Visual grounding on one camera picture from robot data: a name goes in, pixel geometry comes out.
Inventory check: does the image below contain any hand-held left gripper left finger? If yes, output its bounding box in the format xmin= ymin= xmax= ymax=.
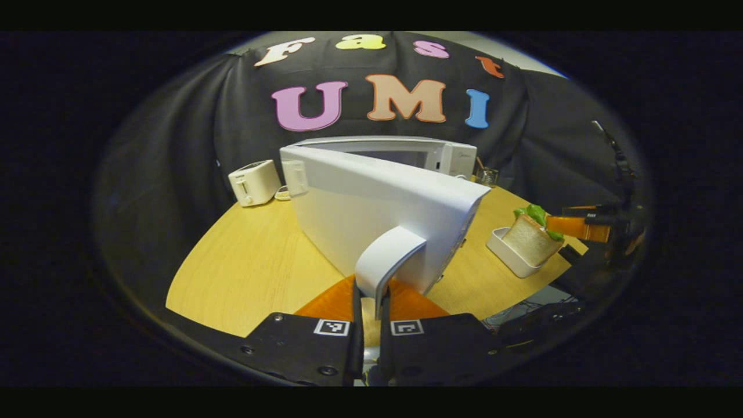
xmin=241 ymin=275 xmax=364 ymax=387

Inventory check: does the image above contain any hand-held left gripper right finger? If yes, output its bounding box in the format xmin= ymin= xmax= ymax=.
xmin=380 ymin=278 xmax=507 ymax=387

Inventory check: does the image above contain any sandwich with lettuce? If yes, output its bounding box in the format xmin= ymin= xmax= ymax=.
xmin=502 ymin=203 xmax=565 ymax=268

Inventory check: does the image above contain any white microwave oven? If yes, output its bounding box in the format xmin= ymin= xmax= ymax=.
xmin=280 ymin=135 xmax=492 ymax=321

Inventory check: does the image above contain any black stand pole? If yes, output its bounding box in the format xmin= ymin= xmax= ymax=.
xmin=591 ymin=119 xmax=639 ymax=198

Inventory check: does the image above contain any white rectangular tray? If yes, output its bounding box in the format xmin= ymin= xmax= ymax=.
xmin=486 ymin=227 xmax=567 ymax=279

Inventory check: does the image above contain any white toaster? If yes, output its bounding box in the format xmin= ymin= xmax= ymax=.
xmin=228 ymin=160 xmax=282 ymax=207

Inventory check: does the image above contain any black backdrop cloth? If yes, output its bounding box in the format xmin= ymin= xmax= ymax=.
xmin=96 ymin=32 xmax=645 ymax=308

